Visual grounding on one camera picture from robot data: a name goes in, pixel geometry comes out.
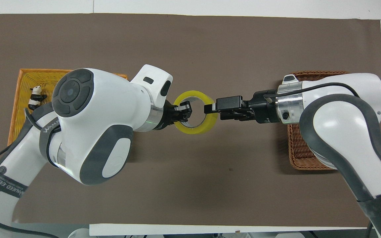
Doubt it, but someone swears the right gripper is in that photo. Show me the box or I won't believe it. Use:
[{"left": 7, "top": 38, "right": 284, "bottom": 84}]
[{"left": 243, "top": 89, "right": 279, "bottom": 125}]

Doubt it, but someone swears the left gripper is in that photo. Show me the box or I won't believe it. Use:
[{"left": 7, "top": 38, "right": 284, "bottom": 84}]
[{"left": 158, "top": 100, "right": 178, "bottom": 131}]

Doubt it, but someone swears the yellow tape roll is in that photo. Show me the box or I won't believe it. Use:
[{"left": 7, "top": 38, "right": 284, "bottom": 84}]
[{"left": 173, "top": 92, "right": 218, "bottom": 135}]

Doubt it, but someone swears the brown wicker basket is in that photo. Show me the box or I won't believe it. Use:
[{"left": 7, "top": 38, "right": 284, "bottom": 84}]
[{"left": 287, "top": 70, "right": 350, "bottom": 171}]

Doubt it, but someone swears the orange woven basket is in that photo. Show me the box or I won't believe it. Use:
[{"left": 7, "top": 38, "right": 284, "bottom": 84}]
[{"left": 8, "top": 68, "right": 128, "bottom": 146}]

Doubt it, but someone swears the small panda figurine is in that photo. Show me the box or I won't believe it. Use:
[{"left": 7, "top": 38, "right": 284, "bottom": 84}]
[{"left": 28, "top": 85, "right": 48, "bottom": 111}]

